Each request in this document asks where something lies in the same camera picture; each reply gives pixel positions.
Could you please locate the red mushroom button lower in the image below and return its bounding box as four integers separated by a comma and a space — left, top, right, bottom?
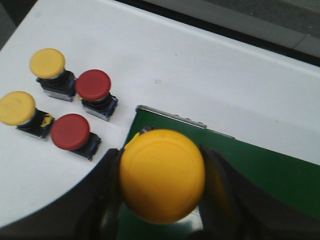
51, 113, 101, 161

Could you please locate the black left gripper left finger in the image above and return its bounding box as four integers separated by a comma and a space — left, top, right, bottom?
0, 148, 124, 240

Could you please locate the aluminium conveyor side rail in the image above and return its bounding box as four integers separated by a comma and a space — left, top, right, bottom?
135, 105, 236, 140

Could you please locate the red mushroom button upper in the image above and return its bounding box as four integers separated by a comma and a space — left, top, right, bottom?
75, 69, 118, 122

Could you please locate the green conveyor belt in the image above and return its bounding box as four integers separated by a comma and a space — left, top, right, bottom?
120, 116, 320, 240

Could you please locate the yellow mushroom button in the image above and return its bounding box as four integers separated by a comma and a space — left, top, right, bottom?
0, 91, 55, 140
119, 129, 206, 225
29, 48, 77, 102

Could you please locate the red mushroom button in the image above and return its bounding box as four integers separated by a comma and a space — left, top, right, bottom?
75, 69, 118, 122
51, 113, 101, 161

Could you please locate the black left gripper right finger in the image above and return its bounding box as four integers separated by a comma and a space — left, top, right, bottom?
199, 145, 320, 240

